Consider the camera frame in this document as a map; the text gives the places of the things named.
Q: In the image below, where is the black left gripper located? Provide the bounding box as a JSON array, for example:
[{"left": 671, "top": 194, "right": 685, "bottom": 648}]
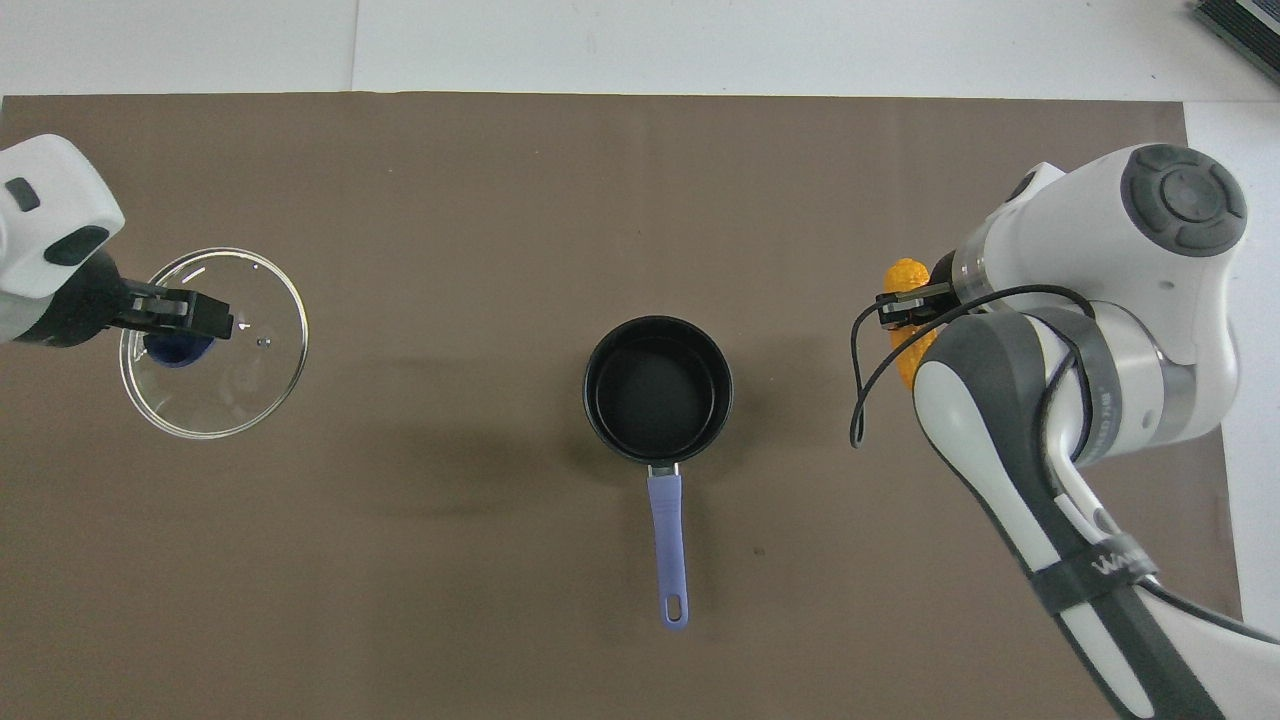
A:
[{"left": 14, "top": 249, "right": 235, "bottom": 349}]

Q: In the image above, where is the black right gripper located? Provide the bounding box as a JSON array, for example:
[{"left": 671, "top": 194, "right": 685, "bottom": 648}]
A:
[{"left": 876, "top": 249, "right": 967, "bottom": 332}]

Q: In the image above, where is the yellow toy corn cob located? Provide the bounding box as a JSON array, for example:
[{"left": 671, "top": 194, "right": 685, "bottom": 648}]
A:
[{"left": 881, "top": 257, "right": 947, "bottom": 394}]

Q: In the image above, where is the glass lid with blue knob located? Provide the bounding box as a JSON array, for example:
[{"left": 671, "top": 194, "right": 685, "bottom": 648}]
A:
[{"left": 117, "top": 246, "right": 310, "bottom": 442}]

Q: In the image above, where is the brown table mat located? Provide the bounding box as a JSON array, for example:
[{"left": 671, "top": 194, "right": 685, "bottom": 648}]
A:
[{"left": 0, "top": 93, "right": 1244, "bottom": 720}]

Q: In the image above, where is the dark ribbed device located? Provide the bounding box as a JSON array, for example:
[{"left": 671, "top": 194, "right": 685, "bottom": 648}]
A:
[{"left": 1191, "top": 0, "right": 1280, "bottom": 84}]

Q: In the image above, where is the dark pot with purple handle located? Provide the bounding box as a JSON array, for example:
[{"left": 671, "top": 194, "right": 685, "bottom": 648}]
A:
[{"left": 582, "top": 315, "right": 735, "bottom": 632}]

